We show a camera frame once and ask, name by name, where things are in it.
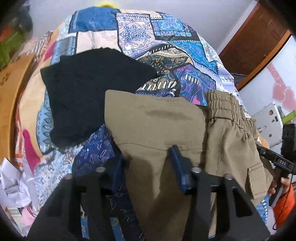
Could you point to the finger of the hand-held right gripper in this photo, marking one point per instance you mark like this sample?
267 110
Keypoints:
266 153

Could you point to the white crumpled paper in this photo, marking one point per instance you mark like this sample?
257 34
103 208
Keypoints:
13 183

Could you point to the dark grey bag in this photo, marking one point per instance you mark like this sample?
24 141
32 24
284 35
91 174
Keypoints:
239 80

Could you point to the khaki pants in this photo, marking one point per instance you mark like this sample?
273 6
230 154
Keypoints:
157 129

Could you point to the grey plush pillow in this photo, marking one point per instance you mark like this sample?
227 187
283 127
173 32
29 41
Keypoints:
25 17

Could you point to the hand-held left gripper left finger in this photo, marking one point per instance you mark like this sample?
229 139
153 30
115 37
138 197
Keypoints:
118 168

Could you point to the green bag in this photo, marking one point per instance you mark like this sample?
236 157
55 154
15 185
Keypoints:
9 49

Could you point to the yellow foam arch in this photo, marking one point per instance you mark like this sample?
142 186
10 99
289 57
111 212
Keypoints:
107 3

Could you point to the wooden door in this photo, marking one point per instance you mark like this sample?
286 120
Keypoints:
254 46

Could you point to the person's right hand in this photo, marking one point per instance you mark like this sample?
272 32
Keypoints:
273 187

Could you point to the yellow wooden board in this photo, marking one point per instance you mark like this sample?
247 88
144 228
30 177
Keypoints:
13 92

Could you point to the patchwork printed blanket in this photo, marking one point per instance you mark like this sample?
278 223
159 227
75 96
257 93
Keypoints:
161 30

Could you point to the black garment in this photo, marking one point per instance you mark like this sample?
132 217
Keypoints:
87 88

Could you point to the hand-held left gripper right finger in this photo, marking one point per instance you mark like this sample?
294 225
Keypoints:
178 162

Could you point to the green plastic item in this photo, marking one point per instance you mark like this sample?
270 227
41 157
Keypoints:
290 117

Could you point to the white plastic appliance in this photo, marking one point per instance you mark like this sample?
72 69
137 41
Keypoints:
268 125

